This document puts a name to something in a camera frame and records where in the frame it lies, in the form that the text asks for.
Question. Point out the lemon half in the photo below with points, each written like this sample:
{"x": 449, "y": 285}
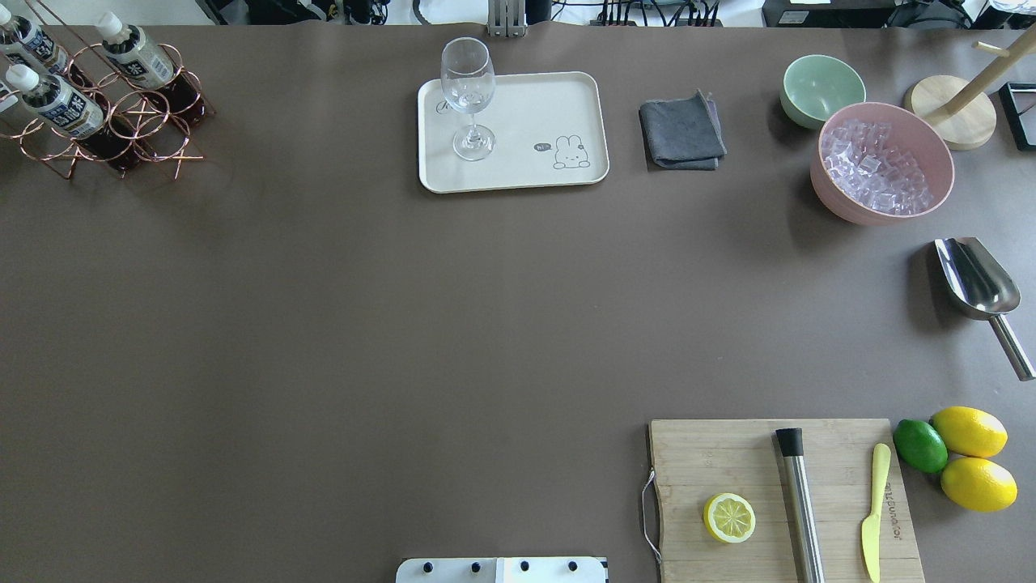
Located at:
{"x": 729, "y": 518}

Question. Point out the green bowl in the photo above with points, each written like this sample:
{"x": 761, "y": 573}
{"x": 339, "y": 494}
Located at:
{"x": 816, "y": 86}

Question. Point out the aluminium frame post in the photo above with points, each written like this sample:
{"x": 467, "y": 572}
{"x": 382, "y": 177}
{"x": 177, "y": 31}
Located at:
{"x": 507, "y": 18}

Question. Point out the steel muddler black tip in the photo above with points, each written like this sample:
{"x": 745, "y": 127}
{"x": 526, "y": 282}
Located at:
{"x": 791, "y": 446}

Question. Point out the metal ice scoop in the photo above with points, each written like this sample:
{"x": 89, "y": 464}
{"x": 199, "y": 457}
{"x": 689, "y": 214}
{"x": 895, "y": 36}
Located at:
{"x": 984, "y": 291}

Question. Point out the yellow plastic knife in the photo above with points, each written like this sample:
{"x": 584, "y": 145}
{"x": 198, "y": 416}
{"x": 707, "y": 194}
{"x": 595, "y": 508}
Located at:
{"x": 870, "y": 528}

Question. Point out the tea bottle back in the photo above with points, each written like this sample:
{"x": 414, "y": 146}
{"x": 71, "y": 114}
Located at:
{"x": 25, "y": 42}

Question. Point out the tea bottle middle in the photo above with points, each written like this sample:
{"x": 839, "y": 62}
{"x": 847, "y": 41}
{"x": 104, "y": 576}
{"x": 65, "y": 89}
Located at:
{"x": 149, "y": 67}

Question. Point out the tea bottle front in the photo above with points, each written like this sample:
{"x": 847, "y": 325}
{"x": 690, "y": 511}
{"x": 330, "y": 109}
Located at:
{"x": 75, "y": 115}

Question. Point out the black tray with glasses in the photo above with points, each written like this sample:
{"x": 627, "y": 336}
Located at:
{"x": 1018, "y": 102}

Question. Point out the yellow lemon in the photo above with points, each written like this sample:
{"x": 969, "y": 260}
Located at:
{"x": 979, "y": 485}
{"x": 970, "y": 431}

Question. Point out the tea bottle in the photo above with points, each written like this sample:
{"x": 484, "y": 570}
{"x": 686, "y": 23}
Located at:
{"x": 25, "y": 42}
{"x": 149, "y": 67}
{"x": 75, "y": 115}

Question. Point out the copper wire bottle basket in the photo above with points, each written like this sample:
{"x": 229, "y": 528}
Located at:
{"x": 160, "y": 137}

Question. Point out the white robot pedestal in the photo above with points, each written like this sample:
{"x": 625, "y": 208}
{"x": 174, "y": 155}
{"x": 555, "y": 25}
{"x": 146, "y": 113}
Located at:
{"x": 504, "y": 569}

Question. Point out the grey folded cloth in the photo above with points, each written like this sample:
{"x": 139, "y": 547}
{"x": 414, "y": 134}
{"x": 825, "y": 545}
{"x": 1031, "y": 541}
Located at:
{"x": 683, "y": 134}

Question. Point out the green lime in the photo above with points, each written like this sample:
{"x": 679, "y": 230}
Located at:
{"x": 919, "y": 445}

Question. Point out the cream serving tray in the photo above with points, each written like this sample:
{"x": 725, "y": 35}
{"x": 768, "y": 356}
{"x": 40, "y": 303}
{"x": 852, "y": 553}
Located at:
{"x": 549, "y": 132}

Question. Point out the pink bowl with ice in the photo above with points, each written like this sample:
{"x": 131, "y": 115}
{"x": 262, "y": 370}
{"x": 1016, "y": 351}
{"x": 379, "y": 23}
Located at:
{"x": 878, "y": 164}

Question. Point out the wooden cutting board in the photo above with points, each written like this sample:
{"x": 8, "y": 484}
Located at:
{"x": 695, "y": 459}

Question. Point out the clear wine glass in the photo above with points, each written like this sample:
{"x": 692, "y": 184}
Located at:
{"x": 467, "y": 78}

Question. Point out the wooden cup tree stand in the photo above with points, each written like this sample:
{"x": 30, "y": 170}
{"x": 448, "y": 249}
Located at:
{"x": 959, "y": 110}

